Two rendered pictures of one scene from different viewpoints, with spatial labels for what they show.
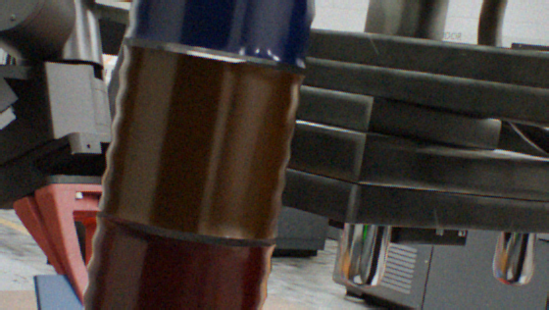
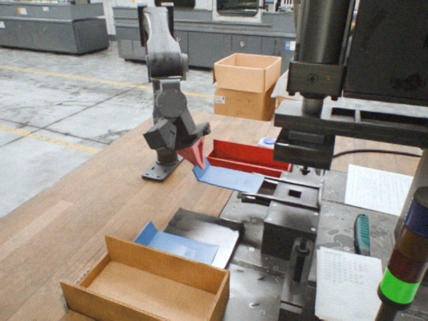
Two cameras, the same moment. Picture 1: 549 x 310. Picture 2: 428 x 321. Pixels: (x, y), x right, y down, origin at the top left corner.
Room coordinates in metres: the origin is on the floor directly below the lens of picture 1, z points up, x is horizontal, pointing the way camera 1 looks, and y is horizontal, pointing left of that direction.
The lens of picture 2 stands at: (0.06, 0.33, 1.39)
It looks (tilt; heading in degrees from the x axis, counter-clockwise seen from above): 29 degrees down; 337
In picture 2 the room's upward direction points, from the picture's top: straight up
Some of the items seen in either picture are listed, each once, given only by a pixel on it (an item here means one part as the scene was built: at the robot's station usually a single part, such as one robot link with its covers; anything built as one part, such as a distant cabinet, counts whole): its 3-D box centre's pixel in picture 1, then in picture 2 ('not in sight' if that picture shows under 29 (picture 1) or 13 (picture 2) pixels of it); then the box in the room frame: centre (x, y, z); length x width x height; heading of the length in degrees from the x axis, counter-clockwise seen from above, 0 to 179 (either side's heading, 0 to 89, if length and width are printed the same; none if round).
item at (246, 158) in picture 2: not in sight; (247, 162); (0.77, -0.07, 0.93); 0.25 x 0.12 x 0.06; 46
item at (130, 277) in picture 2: not in sight; (146, 293); (0.44, 0.29, 0.93); 0.25 x 0.13 x 0.08; 46
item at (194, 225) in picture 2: not in sight; (196, 242); (0.54, 0.17, 0.91); 0.17 x 0.16 x 0.02; 136
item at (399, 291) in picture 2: not in sight; (400, 281); (0.22, 0.01, 1.07); 0.04 x 0.04 x 0.03
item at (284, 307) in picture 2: not in sight; (290, 311); (0.31, 0.10, 0.95); 0.06 x 0.03 x 0.09; 136
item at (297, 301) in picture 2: not in sight; (297, 277); (0.36, 0.05, 0.95); 0.15 x 0.03 x 0.10; 136
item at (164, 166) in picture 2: not in sight; (167, 152); (0.90, 0.12, 0.94); 0.20 x 0.07 x 0.08; 136
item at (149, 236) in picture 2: not in sight; (176, 245); (0.53, 0.21, 0.93); 0.15 x 0.07 x 0.03; 48
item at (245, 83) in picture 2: not in sight; (245, 89); (2.82, -1.20, 0.43); 0.59 x 0.54 x 0.58; 132
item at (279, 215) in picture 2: not in sight; (297, 200); (0.51, -0.05, 0.98); 0.20 x 0.10 x 0.01; 136
